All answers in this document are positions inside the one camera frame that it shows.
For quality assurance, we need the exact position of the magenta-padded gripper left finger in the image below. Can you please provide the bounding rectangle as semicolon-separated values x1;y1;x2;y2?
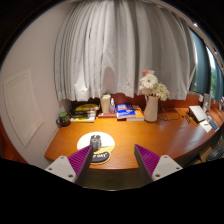
44;144;94;186

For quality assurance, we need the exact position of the orange-cover book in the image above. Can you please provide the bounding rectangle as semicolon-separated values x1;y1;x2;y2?
125;105;145;122

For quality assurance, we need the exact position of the white pleated curtain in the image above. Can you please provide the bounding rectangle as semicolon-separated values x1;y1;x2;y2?
54;0;198;103

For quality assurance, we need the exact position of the blue-cover book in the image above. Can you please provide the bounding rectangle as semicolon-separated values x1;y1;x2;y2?
115;102;137;120

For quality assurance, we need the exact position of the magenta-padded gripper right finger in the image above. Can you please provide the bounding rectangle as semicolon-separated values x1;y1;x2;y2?
133;143;184;185

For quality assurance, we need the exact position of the silver laptop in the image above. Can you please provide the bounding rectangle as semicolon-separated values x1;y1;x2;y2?
188;105;208;123

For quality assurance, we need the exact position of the dark green mug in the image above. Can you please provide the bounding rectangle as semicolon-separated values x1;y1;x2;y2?
55;111;72;128

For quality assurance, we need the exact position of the black-spine book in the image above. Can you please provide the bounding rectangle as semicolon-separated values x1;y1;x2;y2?
70;109;98;116
70;112;98;120

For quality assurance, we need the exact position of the white oval printed mouse pad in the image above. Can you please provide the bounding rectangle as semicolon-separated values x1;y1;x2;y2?
76;131;116;166

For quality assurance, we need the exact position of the cream lidded tumbler cup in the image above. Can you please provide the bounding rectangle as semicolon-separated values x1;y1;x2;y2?
100;93;112;114

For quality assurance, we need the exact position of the grey gaming computer mouse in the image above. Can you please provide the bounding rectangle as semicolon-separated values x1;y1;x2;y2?
89;134;102;152

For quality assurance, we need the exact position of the yellow-cover book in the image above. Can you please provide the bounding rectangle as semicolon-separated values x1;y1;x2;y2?
74;103;101;113

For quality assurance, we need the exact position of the white wall panel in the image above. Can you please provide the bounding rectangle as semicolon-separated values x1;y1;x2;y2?
3;68;45;148

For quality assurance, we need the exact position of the dark-framed window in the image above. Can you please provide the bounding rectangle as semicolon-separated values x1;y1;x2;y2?
189;28;224;103

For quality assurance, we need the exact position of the black cable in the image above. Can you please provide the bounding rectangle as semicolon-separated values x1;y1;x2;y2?
158;101;183;122

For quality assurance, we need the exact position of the white yellow-spine book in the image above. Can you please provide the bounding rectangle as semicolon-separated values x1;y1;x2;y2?
69;116;97;123

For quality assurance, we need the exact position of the white ceramic jug vase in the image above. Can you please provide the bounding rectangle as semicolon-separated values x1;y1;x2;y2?
143;94;160;123

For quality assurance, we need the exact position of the red-brown flat book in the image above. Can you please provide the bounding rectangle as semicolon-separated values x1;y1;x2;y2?
97;111;118;119

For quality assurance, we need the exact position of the clear spray bottle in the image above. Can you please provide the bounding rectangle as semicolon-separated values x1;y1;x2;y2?
109;97;116;115

